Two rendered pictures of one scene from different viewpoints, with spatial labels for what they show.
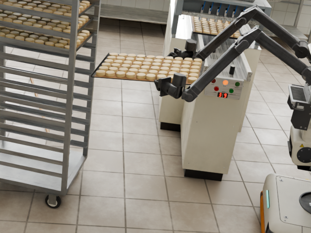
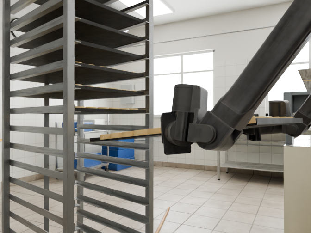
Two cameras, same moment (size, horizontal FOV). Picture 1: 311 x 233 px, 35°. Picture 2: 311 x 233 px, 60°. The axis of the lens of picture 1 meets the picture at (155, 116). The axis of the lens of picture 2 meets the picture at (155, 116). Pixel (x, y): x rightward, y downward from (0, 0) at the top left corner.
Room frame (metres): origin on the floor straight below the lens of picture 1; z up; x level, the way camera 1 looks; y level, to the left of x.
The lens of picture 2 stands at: (1.83, -0.36, 1.01)
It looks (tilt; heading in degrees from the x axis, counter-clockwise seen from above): 0 degrees down; 36
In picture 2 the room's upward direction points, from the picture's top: straight up
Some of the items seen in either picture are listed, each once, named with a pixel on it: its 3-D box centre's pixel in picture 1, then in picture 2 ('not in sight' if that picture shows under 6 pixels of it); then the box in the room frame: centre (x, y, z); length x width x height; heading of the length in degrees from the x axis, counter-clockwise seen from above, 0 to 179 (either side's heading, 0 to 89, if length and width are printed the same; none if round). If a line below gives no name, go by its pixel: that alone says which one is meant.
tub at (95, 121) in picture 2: not in sight; (89, 124); (5.11, 3.44, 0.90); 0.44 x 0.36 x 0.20; 107
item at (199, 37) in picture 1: (197, 26); not in sight; (3.99, -0.23, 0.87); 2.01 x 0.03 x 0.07; 3
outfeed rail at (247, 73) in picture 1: (231, 31); not in sight; (4.00, -0.52, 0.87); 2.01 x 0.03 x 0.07; 3
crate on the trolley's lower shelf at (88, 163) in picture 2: not in sight; (83, 159); (4.94, 3.40, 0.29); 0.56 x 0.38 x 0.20; 16
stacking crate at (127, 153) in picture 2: not in sight; (118, 152); (5.89, 3.46, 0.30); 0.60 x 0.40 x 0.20; 8
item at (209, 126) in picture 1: (210, 107); not in sight; (3.38, -0.40, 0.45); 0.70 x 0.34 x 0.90; 3
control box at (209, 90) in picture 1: (223, 87); not in sight; (3.02, -0.42, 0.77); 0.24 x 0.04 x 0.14; 93
